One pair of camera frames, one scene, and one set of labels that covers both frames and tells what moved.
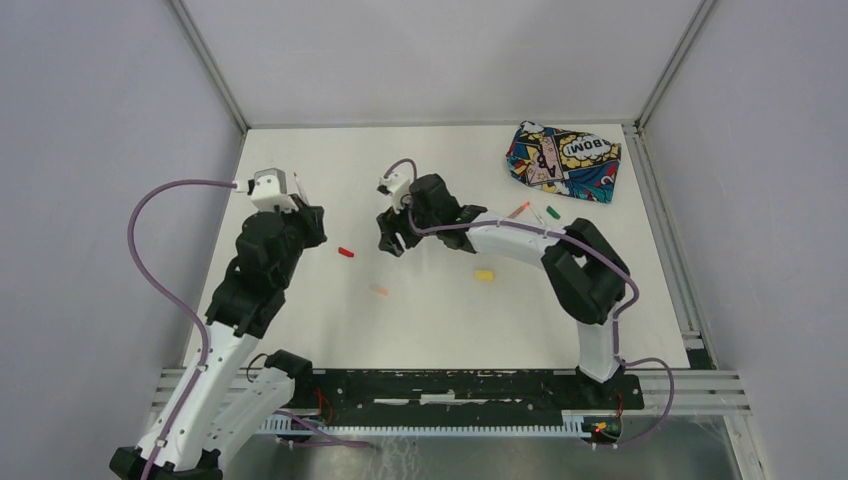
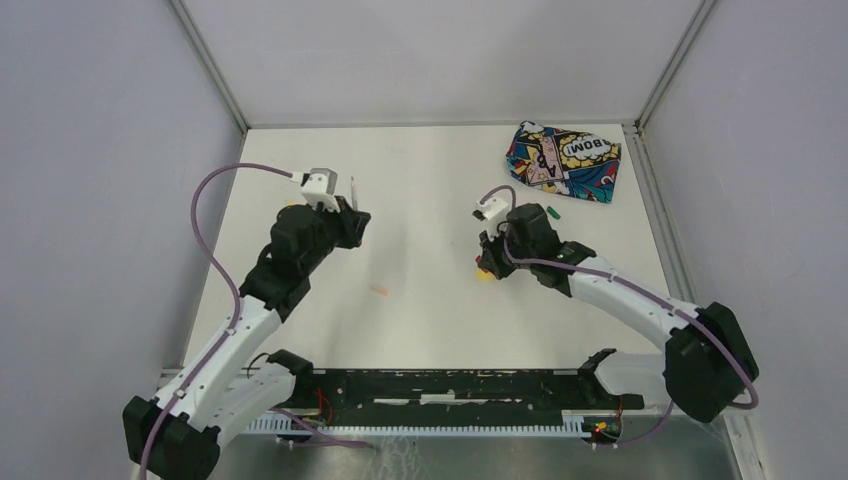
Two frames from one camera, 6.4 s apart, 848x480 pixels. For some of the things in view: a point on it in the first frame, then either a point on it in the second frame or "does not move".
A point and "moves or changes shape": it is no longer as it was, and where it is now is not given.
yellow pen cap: x=485 y=275 does not move
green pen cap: x=553 y=212 does not move
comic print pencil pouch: x=576 y=164 does not move
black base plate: x=460 y=398 does not move
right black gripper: x=390 y=224 → x=489 y=259
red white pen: x=302 y=191 moves or changes shape
